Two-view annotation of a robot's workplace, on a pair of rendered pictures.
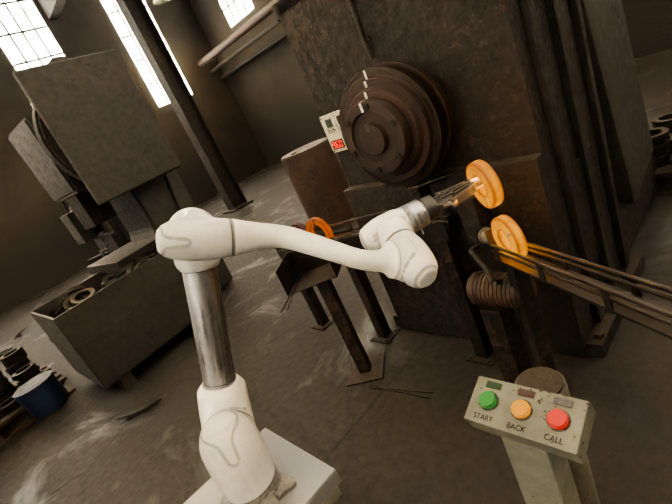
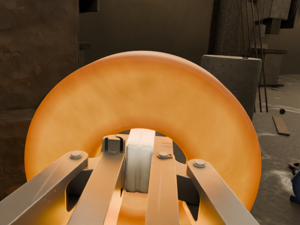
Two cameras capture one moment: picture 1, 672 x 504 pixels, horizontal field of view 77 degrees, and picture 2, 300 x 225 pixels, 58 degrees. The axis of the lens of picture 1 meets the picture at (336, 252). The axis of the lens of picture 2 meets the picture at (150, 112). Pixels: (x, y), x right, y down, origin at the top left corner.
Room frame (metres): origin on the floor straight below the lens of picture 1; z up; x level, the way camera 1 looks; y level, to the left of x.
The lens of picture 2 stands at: (1.21, -0.33, 0.99)
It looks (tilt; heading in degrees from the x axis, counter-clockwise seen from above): 15 degrees down; 274
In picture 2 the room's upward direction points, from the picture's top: 4 degrees clockwise
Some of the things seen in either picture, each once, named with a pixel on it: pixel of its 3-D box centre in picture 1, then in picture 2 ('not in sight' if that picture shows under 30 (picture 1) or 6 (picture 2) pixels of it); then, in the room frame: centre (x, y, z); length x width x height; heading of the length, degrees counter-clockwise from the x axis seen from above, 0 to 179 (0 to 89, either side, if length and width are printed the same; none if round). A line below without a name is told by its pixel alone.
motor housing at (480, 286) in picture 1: (514, 333); not in sight; (1.33, -0.49, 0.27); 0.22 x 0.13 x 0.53; 37
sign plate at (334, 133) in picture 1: (345, 129); not in sight; (2.01, -0.28, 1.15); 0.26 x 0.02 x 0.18; 37
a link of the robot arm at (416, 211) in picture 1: (415, 215); not in sight; (1.22, -0.27, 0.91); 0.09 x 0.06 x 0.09; 2
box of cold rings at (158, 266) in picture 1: (127, 311); not in sight; (3.46, 1.80, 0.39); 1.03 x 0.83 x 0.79; 131
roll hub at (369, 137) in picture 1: (376, 137); not in sight; (1.62, -0.32, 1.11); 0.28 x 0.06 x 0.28; 37
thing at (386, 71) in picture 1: (390, 128); not in sight; (1.68, -0.40, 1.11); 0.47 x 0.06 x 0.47; 37
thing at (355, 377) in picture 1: (335, 315); not in sight; (1.90, 0.14, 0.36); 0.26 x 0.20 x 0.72; 72
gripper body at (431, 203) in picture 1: (437, 203); not in sight; (1.22, -0.34, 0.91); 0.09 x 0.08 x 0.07; 92
